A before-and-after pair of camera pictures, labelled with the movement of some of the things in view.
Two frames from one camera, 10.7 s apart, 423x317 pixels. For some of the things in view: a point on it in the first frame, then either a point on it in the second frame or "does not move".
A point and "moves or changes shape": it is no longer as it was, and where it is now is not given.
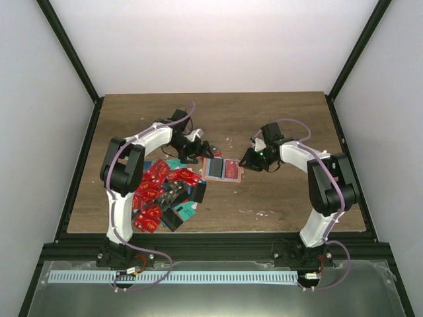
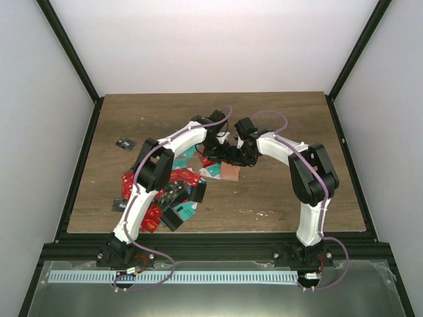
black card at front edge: x=171 y=219 does not move
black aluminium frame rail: x=80 y=247 does not move
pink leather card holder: x=221 y=169 moves or changes shape
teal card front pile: x=185 y=210 does not move
